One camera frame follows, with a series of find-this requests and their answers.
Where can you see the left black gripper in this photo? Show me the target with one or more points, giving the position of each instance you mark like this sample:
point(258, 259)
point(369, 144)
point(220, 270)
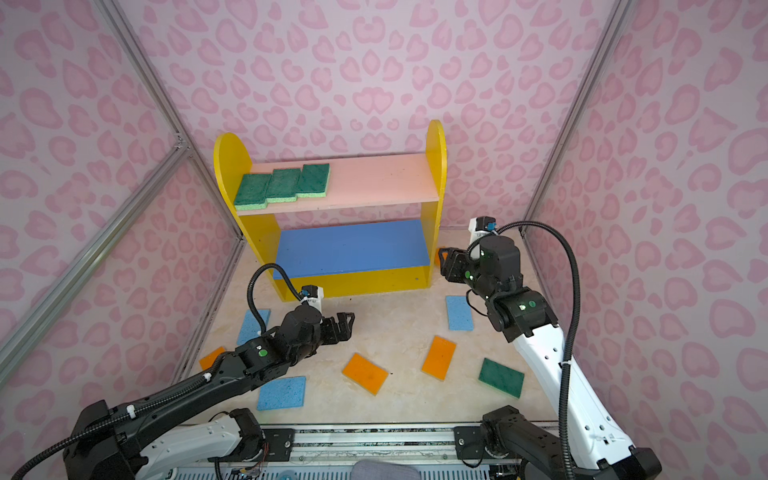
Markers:
point(335, 334)

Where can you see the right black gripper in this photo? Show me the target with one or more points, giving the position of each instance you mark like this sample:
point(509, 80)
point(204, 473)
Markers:
point(452, 267)

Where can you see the green sponge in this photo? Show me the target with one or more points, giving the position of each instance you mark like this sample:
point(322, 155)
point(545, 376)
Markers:
point(313, 181)
point(252, 192)
point(283, 186)

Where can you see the green sponge near right arm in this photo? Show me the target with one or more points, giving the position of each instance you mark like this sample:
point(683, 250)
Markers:
point(501, 377)

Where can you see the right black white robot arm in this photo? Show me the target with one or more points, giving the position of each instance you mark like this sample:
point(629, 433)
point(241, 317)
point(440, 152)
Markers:
point(589, 443)

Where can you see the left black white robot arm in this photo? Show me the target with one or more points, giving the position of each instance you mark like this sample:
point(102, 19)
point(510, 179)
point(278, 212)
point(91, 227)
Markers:
point(111, 442)

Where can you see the yellow shelf with coloured boards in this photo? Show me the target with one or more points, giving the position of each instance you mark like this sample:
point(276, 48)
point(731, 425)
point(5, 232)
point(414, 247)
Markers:
point(366, 258)

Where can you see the orange sponge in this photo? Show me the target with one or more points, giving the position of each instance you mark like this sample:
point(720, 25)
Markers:
point(365, 373)
point(439, 357)
point(208, 360)

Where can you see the blue sponge right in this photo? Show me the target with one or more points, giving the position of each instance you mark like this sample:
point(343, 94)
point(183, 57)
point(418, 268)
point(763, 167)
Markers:
point(459, 314)

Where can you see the blue sponge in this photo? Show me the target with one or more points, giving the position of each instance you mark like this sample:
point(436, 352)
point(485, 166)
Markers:
point(284, 393)
point(459, 314)
point(250, 329)

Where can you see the blue sponge front left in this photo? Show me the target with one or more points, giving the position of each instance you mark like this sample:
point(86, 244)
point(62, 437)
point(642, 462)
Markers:
point(284, 393)

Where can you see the blue sponge far left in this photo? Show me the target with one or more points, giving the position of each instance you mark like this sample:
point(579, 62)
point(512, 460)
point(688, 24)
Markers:
point(250, 329)

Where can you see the orange sponge right centre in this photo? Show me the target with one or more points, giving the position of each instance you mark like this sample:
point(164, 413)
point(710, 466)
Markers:
point(439, 357)

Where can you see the orange sponge left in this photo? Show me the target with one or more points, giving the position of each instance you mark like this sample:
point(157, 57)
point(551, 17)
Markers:
point(208, 360)

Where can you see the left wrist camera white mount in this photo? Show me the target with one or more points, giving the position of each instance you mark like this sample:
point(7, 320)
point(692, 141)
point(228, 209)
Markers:
point(312, 295)

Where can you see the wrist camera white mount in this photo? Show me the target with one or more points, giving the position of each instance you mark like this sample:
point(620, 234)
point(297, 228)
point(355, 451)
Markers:
point(481, 226)
point(312, 295)

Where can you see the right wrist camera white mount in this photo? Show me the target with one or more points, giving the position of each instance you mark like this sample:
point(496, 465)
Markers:
point(481, 226)

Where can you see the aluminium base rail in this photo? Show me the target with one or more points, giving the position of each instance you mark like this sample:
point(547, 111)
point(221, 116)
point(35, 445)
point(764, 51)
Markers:
point(328, 451)

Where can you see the right aluminium frame post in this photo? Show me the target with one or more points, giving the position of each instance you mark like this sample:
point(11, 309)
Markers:
point(617, 20)

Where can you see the left aluminium frame beam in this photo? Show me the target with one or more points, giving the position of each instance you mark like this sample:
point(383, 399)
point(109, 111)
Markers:
point(40, 318)

